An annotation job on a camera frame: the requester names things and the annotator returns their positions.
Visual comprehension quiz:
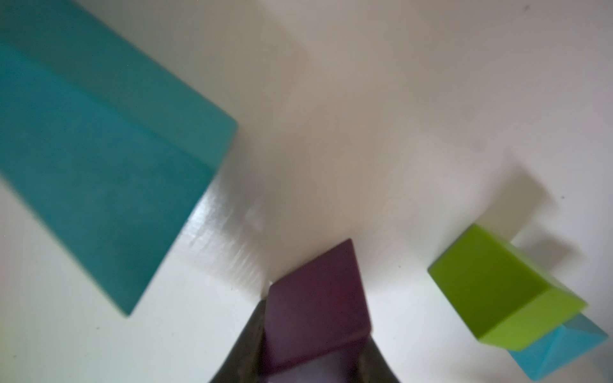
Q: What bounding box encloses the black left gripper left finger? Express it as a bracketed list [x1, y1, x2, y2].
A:
[210, 299, 267, 383]

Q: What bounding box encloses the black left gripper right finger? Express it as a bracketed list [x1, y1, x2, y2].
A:
[356, 338, 400, 383]

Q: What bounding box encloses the purple triangular prism block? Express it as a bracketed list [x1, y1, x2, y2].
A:
[260, 239, 372, 382]

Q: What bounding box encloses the green cube block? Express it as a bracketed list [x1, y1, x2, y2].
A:
[428, 223, 587, 351]

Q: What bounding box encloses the teal triangular prism block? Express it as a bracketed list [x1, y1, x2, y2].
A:
[509, 314, 609, 381]
[1, 1, 237, 314]

